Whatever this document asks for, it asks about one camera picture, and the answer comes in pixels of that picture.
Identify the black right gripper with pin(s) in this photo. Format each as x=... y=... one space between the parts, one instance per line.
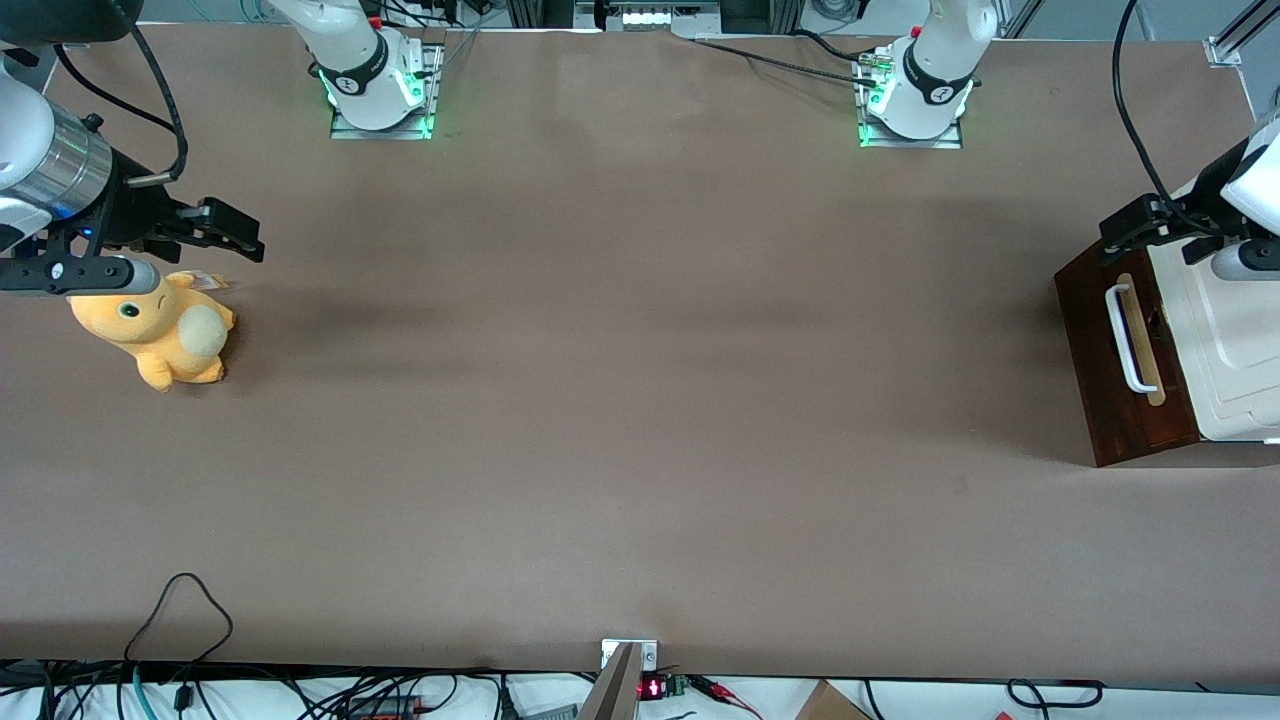
x=130 y=215

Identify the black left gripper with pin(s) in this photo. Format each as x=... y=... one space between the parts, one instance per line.
x=1203 y=193

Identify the metal base plate right arm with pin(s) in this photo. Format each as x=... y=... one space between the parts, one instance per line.
x=345 y=128

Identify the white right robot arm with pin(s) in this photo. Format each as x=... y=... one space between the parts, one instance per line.
x=360 y=80

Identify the metal base plate left arm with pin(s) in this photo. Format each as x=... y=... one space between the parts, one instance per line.
x=880 y=140

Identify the white and wood drawer cabinet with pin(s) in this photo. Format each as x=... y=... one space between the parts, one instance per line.
x=1230 y=360

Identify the yellow plush toy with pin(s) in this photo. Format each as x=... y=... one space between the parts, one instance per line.
x=160 y=335

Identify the white light bar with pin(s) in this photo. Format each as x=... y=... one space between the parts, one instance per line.
x=650 y=15

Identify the black and orange power device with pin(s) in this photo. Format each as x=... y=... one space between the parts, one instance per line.
x=385 y=708

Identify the brown cardboard piece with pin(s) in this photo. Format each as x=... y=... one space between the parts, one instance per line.
x=830 y=705

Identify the circuit board red display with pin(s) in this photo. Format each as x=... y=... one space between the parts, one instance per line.
x=655 y=687

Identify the left wrist camera grey cylinder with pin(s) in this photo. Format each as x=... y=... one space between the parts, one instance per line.
x=1245 y=260

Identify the wrist camera grey cylinder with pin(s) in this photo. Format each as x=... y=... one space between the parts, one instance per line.
x=1245 y=260
x=100 y=275

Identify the right wrist camera grey cylinder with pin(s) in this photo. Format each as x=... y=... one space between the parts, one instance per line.
x=100 y=275

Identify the aluminium profile frame corner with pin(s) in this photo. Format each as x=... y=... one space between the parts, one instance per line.
x=1235 y=40

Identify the grey metal camera mount bracket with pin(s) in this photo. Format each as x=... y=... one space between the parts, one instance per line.
x=615 y=680

